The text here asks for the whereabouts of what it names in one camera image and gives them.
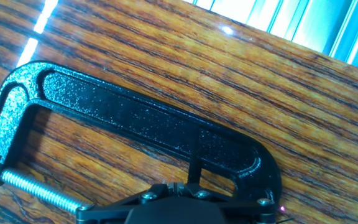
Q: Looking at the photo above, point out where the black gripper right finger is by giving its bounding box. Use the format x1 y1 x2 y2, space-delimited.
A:
175 182 277 224

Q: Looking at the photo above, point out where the short black hour hand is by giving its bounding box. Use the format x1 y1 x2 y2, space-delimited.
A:
186 154 203 185

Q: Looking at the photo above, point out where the black metal C-clamp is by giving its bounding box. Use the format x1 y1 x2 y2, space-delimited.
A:
0 60 282 216

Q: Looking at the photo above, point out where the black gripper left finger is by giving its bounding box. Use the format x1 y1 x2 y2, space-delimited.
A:
75 182 177 224

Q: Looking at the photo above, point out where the glossy brown wooden board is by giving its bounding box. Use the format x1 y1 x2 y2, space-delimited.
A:
0 0 358 224

